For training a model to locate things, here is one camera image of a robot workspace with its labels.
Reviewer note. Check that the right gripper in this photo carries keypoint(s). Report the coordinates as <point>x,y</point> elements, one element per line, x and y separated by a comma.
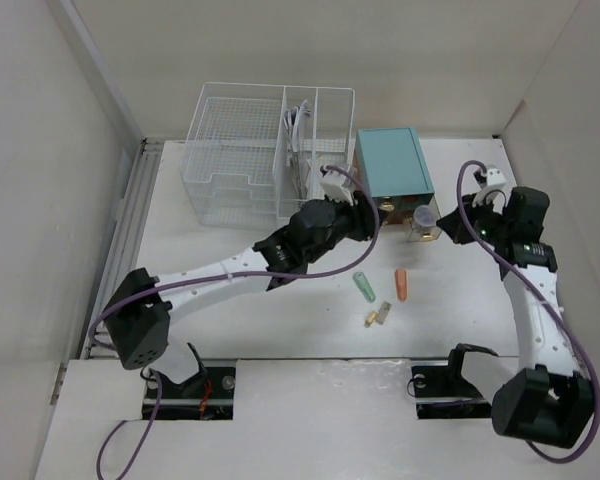
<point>454,226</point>

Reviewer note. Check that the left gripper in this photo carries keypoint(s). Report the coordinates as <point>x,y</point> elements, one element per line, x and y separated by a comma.
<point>360,215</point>

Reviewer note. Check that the clear jar of paperclips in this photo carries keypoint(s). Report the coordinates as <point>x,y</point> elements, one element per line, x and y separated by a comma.
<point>424,217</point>

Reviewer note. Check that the clear plastic drawer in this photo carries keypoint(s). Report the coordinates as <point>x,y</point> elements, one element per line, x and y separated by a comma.
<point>416,235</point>

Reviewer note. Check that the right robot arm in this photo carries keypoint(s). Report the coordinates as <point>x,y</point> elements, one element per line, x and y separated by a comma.
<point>553,398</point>

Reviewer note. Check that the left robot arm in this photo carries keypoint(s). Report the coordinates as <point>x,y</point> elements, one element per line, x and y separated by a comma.
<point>142,309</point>

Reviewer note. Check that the green transparent case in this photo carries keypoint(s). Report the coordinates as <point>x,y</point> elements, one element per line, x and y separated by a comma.
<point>364,286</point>

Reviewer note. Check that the orange transparent case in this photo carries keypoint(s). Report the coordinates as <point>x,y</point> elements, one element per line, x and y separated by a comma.
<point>401,284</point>

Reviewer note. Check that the teal orange drawer box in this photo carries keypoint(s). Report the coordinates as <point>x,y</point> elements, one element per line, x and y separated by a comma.
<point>393,168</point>

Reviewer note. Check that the yellow eraser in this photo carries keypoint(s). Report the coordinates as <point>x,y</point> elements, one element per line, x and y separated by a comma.
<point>370,319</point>

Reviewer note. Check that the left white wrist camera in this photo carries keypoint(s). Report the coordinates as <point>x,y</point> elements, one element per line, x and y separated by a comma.
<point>337,184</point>

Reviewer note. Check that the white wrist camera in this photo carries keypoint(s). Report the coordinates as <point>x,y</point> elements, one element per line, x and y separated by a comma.
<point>491,181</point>
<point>337,184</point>

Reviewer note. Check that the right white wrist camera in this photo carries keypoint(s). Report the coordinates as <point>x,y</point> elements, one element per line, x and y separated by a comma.
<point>491,181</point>

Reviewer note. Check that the white wire desk organizer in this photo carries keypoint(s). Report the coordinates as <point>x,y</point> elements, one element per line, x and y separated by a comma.
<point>232,158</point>

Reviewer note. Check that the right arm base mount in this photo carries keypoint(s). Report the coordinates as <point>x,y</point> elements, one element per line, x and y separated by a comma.
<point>440,390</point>

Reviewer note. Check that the aluminium rail left side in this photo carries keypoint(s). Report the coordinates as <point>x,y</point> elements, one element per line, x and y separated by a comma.
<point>130,218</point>

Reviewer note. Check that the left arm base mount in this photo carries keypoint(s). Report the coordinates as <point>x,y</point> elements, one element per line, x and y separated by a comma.
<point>208,397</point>

